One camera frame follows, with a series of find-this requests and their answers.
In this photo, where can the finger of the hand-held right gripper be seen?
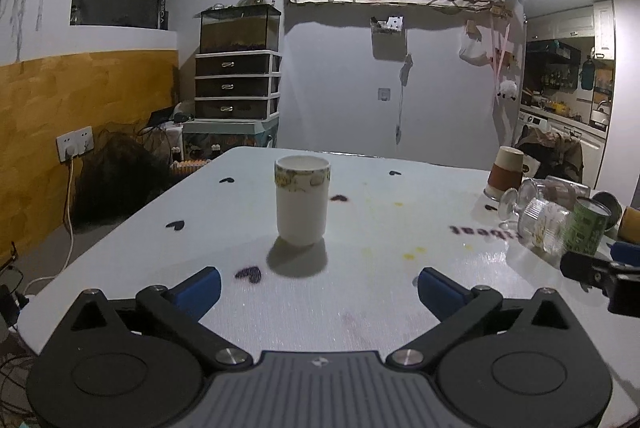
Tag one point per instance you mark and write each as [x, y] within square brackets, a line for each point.
[626, 251]
[586, 267]

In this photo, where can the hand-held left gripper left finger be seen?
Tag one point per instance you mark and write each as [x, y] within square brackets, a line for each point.
[201, 289]

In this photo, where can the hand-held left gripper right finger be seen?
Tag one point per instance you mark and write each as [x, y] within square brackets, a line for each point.
[436, 289]

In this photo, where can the white cup with floral band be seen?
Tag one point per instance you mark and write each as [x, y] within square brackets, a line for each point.
[302, 203]

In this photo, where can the brown paper cup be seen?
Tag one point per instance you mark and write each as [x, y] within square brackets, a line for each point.
[506, 173]

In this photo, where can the orange-brown container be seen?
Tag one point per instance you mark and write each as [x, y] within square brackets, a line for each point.
[630, 224]

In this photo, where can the green printed can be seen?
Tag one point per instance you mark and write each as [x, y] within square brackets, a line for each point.
[584, 226]

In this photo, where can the dark round lid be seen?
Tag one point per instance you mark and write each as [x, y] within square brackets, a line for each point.
[609, 207]

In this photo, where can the ribbed clear glass jar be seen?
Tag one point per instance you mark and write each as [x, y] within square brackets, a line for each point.
[541, 228]

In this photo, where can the smooth clear glass jar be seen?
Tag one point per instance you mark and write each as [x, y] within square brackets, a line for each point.
[564, 188]

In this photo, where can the clear glass goblet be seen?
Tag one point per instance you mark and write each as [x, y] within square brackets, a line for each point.
[511, 207]

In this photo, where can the chair with draped clothing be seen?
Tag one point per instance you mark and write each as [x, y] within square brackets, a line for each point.
[550, 154]

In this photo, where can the dark net pile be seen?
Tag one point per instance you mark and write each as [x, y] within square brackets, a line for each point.
[117, 180]

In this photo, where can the white washing machine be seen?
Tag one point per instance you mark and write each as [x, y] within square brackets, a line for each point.
[533, 122]

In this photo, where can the dark laptop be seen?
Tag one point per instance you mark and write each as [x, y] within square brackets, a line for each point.
[161, 115]

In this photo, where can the blue hanging bottle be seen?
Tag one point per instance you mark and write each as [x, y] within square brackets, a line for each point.
[587, 74]

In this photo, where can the white plush toy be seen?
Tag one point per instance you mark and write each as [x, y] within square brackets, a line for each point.
[508, 89]

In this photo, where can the white drawer unit dark drawers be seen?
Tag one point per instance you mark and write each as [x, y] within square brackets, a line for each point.
[237, 86]

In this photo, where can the white hanging bag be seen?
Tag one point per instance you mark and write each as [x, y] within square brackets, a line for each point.
[472, 51]

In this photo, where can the glass fish tank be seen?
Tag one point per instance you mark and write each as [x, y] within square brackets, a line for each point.
[240, 28]

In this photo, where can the white wall socket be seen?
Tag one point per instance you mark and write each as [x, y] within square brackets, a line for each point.
[75, 143]

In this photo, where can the white wall switch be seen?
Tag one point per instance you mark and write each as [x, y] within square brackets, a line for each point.
[384, 94]

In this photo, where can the white kitchen wall cabinet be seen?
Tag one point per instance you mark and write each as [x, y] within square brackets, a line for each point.
[570, 22]

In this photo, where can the small wall holder box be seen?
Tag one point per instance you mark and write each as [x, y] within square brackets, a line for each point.
[387, 28]

